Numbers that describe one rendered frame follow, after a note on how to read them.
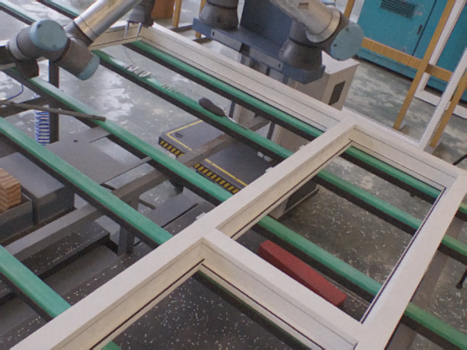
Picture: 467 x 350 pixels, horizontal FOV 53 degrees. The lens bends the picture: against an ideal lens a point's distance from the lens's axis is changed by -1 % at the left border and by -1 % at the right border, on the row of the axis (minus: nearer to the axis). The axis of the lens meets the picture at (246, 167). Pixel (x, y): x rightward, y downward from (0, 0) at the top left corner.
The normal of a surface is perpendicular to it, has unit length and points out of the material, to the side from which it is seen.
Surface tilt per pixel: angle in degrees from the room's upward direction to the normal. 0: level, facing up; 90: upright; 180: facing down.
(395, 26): 90
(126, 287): 0
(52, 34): 52
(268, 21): 90
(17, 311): 0
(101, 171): 0
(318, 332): 90
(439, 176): 90
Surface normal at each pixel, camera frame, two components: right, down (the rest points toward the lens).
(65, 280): 0.22, -0.81
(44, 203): 0.81, 0.46
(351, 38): 0.50, 0.60
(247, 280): -0.55, 0.36
